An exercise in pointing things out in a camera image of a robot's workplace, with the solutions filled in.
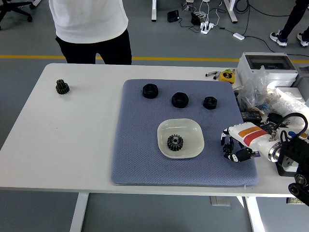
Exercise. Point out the green terminal strip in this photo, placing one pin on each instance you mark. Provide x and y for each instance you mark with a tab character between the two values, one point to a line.
293	200

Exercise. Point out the black electronic device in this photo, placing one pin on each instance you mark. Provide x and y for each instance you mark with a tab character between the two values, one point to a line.
195	18

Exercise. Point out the yellow tape measure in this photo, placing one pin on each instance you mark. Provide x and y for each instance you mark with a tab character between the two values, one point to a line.
227	76

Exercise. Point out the grey plastic box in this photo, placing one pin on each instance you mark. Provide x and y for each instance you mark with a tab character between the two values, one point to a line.
303	75

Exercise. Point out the clear bubble wrap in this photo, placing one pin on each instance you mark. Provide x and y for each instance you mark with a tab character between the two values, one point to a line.
289	104

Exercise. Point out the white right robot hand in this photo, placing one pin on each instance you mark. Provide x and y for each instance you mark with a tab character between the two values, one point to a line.
253	140

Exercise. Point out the small black gear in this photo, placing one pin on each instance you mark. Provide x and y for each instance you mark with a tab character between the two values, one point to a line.
227	147

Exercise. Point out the white flat box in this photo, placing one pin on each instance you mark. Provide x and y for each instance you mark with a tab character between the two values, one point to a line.
296	93

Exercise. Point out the black digital display module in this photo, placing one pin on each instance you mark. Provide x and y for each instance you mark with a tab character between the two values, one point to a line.
266	126
251	117

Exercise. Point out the person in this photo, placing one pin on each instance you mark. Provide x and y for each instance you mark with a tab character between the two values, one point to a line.
293	17
89	19

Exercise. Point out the white push-button control box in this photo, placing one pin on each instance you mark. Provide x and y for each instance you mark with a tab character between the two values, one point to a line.
283	171

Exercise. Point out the black power adapter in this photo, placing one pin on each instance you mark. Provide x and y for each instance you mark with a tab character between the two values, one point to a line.
173	16

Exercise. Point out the medium black hex nut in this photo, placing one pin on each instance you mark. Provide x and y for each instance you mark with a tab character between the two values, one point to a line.
179	100

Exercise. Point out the white power strip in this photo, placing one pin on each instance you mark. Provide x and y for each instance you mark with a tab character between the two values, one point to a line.
207	27

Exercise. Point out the blue-grey padded mat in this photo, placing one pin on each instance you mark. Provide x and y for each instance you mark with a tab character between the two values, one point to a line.
140	145

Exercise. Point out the white table leg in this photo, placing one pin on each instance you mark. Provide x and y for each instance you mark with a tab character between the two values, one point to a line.
79	212
256	215

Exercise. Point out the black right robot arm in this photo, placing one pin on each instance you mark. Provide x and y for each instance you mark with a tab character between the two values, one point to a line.
293	149

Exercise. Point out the white power brick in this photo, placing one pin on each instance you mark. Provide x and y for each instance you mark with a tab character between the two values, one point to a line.
239	36

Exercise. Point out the clear plastic bag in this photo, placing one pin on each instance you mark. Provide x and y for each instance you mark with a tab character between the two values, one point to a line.
256	89

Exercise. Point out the small black hex nut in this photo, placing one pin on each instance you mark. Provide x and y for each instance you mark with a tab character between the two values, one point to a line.
210	103

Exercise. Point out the black office chair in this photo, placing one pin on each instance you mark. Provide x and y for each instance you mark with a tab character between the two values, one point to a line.
13	9

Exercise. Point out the black double gear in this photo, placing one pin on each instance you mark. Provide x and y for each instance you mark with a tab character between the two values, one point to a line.
62	87

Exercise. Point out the large black hex nut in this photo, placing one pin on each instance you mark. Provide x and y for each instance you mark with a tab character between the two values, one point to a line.
150	91

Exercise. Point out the grey electrical enclosure box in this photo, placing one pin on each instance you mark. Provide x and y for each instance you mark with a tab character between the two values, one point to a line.
265	60

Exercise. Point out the grey floor socket plate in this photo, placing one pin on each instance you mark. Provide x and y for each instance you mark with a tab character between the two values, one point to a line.
219	201

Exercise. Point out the white square dish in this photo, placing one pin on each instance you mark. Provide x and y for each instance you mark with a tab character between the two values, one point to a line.
190	135

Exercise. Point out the black plastic part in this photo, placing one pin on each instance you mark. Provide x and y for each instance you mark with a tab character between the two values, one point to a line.
274	117

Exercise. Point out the large black gear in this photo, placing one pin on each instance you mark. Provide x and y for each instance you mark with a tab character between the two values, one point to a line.
174	143

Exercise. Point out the silver black marker pen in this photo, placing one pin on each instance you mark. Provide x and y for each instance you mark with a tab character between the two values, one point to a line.
211	73

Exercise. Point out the white desk leg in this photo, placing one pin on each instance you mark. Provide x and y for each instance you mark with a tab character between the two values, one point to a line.
154	10
231	12

